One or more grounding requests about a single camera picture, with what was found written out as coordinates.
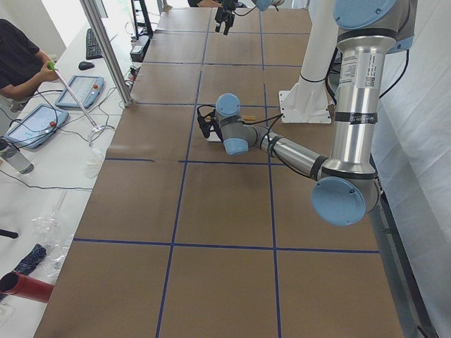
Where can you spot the dark blue folded cloth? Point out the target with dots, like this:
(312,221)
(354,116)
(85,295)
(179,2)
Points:
(29,263)

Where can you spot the teach pendant tablet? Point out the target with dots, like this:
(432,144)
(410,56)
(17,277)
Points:
(37,127)
(86,88)

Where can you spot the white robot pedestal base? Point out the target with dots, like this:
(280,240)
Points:
(307,101)

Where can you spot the black keyboard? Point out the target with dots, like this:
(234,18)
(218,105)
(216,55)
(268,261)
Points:
(92,47)

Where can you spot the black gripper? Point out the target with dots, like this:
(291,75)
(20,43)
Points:
(224,15)
(212,127)

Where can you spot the purple towel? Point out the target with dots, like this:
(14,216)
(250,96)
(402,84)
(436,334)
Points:
(217,130)

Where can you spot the black computer mouse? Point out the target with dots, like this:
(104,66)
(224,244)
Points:
(85,65)

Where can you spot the grabber stick green handle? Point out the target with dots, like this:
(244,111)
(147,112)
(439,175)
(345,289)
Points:
(96,128)

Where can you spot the lower teach pendant tablet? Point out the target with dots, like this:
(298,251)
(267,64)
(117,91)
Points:
(37,127)

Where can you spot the clear plastic wrap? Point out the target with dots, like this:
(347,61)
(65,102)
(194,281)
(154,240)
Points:
(55,229)

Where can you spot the red cylinder tube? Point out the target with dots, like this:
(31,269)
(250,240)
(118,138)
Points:
(23,286)

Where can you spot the upper teach pendant tablet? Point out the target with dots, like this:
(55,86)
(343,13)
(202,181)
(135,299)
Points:
(86,88)

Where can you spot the person in black shirt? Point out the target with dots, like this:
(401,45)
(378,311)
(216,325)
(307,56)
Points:
(24,66)

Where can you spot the aluminium frame post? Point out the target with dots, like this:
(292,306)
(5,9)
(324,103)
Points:
(94,18)

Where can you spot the clear water bottle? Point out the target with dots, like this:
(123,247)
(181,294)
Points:
(15,158)

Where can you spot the wooden rack rod near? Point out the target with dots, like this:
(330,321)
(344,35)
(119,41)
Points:
(249,118)

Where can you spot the white towel rack base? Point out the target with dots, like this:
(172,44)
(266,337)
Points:
(213,137)

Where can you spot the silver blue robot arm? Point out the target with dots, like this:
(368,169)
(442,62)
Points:
(262,5)
(346,183)

